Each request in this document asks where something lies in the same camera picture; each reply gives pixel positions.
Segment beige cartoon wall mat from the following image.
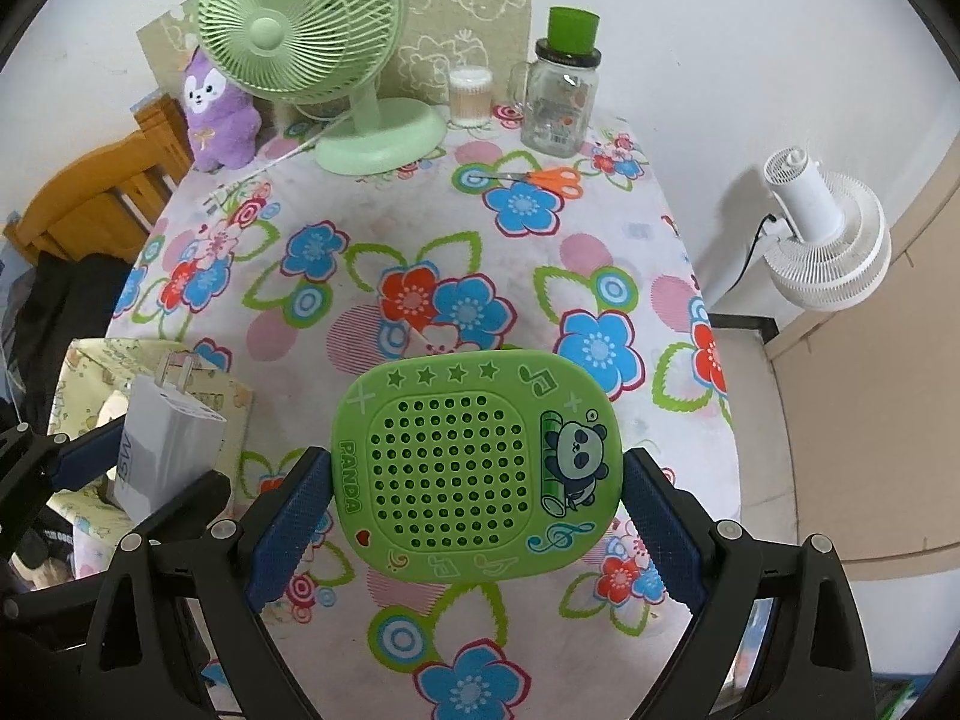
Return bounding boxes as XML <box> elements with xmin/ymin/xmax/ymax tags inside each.
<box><xmin>135</xmin><ymin>0</ymin><xmax>542</xmax><ymax>125</ymax></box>

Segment black clothing pile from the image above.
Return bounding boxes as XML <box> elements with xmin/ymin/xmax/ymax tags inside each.
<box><xmin>2</xmin><ymin>252</ymin><xmax>132</xmax><ymax>433</ymax></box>

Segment green panda speaker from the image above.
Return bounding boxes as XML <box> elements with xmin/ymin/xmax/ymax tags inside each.
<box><xmin>331</xmin><ymin>349</ymin><xmax>623</xmax><ymax>583</ymax></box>

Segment cotton swab container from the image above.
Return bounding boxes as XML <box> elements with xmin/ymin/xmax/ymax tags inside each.
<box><xmin>448</xmin><ymin>65</ymin><xmax>494</xmax><ymax>127</ymax></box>

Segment glass jar mug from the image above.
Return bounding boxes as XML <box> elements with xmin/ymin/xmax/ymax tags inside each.
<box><xmin>508</xmin><ymin>7</ymin><xmax>602</xmax><ymax>158</ymax></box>

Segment green desk fan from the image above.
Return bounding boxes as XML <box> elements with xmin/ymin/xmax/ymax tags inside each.
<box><xmin>194</xmin><ymin>0</ymin><xmax>446</xmax><ymax>176</ymax></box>

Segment white fan cable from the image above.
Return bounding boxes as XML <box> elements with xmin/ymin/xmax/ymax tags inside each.
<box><xmin>202</xmin><ymin>107</ymin><xmax>355</xmax><ymax>212</ymax></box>

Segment floral tablecloth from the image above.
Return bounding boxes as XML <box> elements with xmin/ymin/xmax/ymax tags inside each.
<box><xmin>110</xmin><ymin>106</ymin><xmax>740</xmax><ymax>718</ymax></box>

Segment orange handled scissors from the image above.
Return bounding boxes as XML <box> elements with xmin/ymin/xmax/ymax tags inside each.
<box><xmin>487</xmin><ymin>167</ymin><xmax>583</xmax><ymax>200</ymax></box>

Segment purple plush toy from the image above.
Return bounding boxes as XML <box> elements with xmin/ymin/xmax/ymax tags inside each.
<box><xmin>182</xmin><ymin>47</ymin><xmax>262</xmax><ymax>172</ymax></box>

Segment yellow cartoon storage box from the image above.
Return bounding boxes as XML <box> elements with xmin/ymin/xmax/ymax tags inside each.
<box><xmin>44</xmin><ymin>336</ymin><xmax>257</xmax><ymax>587</ymax></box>

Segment white power adapter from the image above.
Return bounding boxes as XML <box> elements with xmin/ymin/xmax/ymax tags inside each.
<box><xmin>114</xmin><ymin>353</ymin><xmax>226</xmax><ymax>525</ymax></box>

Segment white floor fan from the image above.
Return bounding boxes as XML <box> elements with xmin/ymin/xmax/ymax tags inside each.
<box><xmin>745</xmin><ymin>146</ymin><xmax>893</xmax><ymax>314</ymax></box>

